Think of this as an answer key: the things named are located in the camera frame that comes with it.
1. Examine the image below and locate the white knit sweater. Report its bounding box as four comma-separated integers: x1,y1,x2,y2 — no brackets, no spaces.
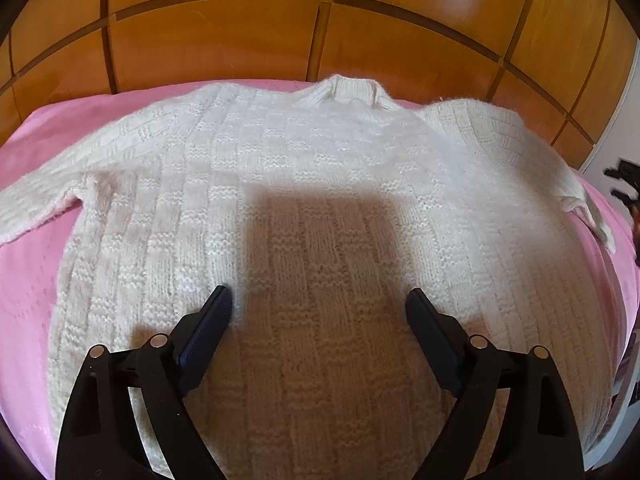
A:
0,74,620,480

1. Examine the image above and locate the pink bedspread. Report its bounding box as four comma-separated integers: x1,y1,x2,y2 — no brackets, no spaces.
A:
0,79,640,480

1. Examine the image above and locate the dark object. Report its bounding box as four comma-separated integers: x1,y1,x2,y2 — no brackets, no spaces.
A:
602,156,640,202

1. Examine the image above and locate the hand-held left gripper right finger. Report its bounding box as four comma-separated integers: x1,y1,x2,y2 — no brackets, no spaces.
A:
405,287,587,480

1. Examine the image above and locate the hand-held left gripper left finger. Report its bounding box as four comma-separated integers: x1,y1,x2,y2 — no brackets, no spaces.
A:
54,285,236,480

